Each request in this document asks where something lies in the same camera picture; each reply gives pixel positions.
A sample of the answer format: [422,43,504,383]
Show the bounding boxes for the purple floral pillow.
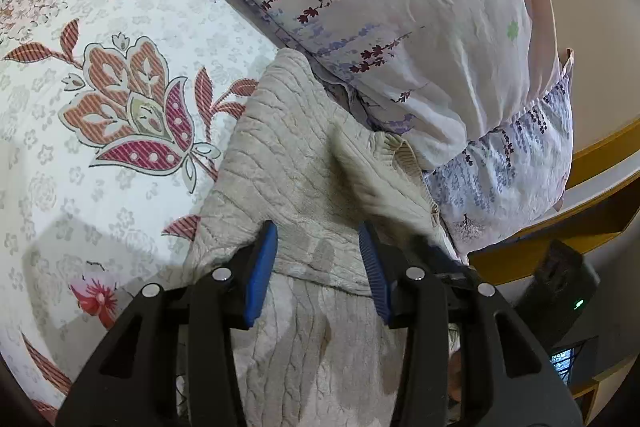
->
[345,49,576,260]

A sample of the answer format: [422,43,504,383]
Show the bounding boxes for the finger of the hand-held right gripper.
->
[400,232,482,290]

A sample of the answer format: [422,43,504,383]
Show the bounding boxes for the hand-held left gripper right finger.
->
[357,221,586,427]

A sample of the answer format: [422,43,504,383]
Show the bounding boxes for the yellow wooden headboard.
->
[467,117,640,290]

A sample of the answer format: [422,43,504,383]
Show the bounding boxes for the floral printed bedsheet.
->
[0,0,281,418]

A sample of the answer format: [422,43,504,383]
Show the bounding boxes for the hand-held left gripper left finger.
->
[55,220,279,427]

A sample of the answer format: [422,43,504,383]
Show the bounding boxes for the white pillow with purple flowers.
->
[137,0,533,158]

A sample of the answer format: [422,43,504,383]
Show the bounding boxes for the beige cable knit sweater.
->
[182,48,471,427]

